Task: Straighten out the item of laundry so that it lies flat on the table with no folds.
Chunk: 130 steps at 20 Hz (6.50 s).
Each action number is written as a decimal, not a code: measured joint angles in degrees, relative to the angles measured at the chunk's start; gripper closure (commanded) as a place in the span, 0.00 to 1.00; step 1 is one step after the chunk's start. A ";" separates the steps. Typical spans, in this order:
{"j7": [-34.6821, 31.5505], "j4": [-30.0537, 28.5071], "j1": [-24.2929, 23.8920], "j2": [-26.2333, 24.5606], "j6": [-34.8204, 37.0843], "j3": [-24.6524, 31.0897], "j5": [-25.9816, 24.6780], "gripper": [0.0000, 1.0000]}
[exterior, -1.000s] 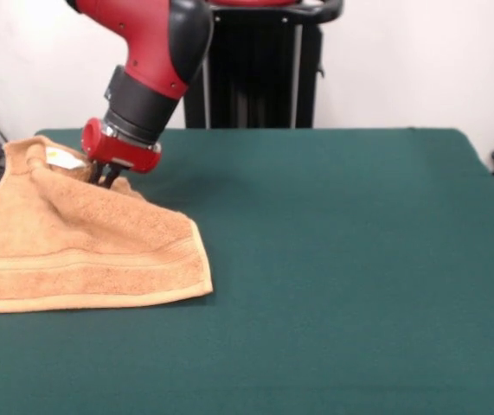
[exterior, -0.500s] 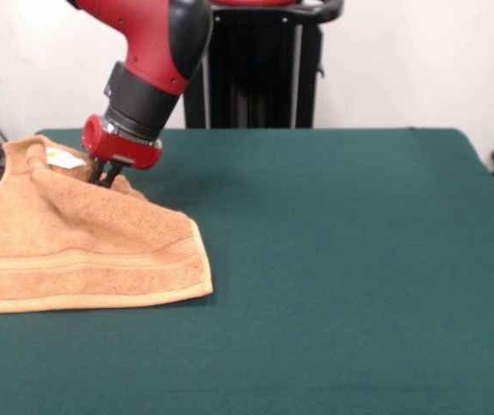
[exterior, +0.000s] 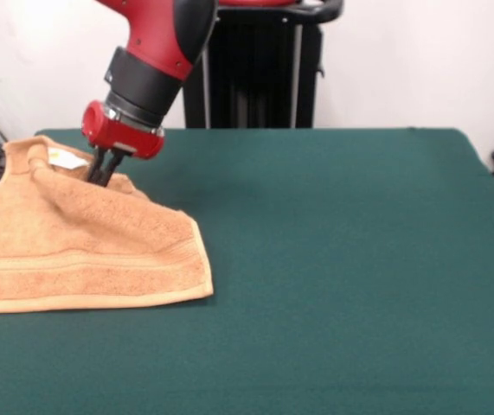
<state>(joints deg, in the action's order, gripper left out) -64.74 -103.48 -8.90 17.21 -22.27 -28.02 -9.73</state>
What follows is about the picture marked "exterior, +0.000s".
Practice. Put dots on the tan terry towel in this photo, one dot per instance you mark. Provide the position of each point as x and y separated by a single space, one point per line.
78 242

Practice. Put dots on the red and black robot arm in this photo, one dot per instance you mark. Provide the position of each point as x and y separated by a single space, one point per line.
155 52

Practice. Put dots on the dark green table cloth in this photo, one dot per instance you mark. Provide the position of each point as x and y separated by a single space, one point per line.
316 281

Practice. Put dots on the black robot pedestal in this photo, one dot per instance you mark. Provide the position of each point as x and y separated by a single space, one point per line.
264 73

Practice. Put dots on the red robot base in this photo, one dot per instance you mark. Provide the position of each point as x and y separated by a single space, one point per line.
264 2

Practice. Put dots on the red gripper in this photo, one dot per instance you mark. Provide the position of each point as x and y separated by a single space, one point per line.
119 136

